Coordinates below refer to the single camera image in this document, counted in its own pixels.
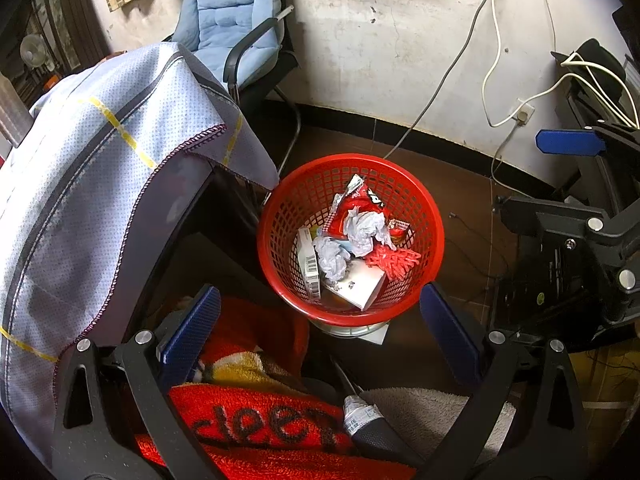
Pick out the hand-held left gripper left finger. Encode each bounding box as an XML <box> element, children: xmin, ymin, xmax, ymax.
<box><xmin>50</xmin><ymin>284</ymin><xmax>222</xmax><ymax>480</ymax></box>

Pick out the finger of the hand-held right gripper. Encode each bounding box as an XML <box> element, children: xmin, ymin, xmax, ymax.
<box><xmin>492</xmin><ymin>196</ymin><xmax>640</xmax><ymax>242</ymax></box>
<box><xmin>536</xmin><ymin>126</ymin><xmax>640</xmax><ymax>158</ymax></box>

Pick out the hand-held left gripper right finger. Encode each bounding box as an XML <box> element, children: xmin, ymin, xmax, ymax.
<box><xmin>419</xmin><ymin>282</ymin><xmax>591</xmax><ymax>480</ymax></box>

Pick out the red plastic net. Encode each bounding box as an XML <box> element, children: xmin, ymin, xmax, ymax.
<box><xmin>364</xmin><ymin>245</ymin><xmax>423</xmax><ymax>281</ymax></box>

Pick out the small red yellow wrapper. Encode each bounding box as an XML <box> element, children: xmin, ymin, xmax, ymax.
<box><xmin>387</xmin><ymin>218</ymin><xmax>416</xmax><ymax>244</ymax></box>

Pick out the white barcode box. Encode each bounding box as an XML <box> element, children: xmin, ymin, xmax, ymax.
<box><xmin>297</xmin><ymin>226</ymin><xmax>322</xmax><ymax>304</ymax></box>

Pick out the white plastic bag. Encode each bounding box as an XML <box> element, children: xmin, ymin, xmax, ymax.
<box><xmin>342</xmin><ymin>208</ymin><xmax>397</xmax><ymax>257</ymax></box>
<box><xmin>313</xmin><ymin>236</ymin><xmax>353</xmax><ymax>282</ymax></box>

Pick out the red snack bag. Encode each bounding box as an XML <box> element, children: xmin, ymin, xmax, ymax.
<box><xmin>327</xmin><ymin>174</ymin><xmax>390</xmax><ymax>241</ymax></box>

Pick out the red plastic basket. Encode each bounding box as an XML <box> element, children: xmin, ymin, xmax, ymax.
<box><xmin>256</xmin><ymin>155</ymin><xmax>446</xmax><ymax>328</ymax></box>

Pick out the white fluffy cloth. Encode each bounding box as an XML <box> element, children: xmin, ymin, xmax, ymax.
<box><xmin>360</xmin><ymin>385</ymin><xmax>517</xmax><ymax>461</ymax></box>

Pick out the white square board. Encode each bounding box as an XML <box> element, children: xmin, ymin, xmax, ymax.
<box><xmin>306</xmin><ymin>317</ymin><xmax>392</xmax><ymax>347</ymax></box>

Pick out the black equipment stand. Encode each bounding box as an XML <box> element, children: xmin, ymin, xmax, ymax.
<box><xmin>550</xmin><ymin>37</ymin><xmax>640</xmax><ymax>216</ymax></box>

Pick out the cardboard box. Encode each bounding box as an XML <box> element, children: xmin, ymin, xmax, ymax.
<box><xmin>570</xmin><ymin>345</ymin><xmax>640</xmax><ymax>461</ymax></box>

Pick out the red printed blanket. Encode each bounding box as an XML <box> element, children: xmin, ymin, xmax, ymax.
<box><xmin>132</xmin><ymin>295</ymin><xmax>418</xmax><ymax>480</ymax></box>

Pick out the dark tube white label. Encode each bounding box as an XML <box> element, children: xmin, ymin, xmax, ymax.
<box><xmin>330</xmin><ymin>355</ymin><xmax>426</xmax><ymax>468</ymax></box>

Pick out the blue checked tablecloth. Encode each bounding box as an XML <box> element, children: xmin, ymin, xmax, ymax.
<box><xmin>0</xmin><ymin>42</ymin><xmax>281</xmax><ymax>471</ymax></box>

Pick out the blue cushioned chair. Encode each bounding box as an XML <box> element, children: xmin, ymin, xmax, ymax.
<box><xmin>162</xmin><ymin>0</ymin><xmax>303</xmax><ymax>176</ymax></box>

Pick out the steel bottle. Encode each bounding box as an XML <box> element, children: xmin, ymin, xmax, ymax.
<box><xmin>0</xmin><ymin>76</ymin><xmax>33</xmax><ymax>147</ymax></box>

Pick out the blue chair cushion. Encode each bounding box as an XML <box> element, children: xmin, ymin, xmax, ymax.
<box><xmin>172</xmin><ymin>0</ymin><xmax>281</xmax><ymax>68</ymax></box>

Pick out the standing fan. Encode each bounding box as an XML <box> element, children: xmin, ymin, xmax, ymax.
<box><xmin>19</xmin><ymin>34</ymin><xmax>46</xmax><ymax>68</ymax></box>

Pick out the white power cable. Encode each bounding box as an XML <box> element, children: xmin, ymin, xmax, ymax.
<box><xmin>480</xmin><ymin>0</ymin><xmax>576</xmax><ymax>128</ymax></box>

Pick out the grey wall cable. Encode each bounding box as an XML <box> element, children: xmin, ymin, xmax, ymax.
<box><xmin>382</xmin><ymin>0</ymin><xmax>506</xmax><ymax>158</ymax></box>

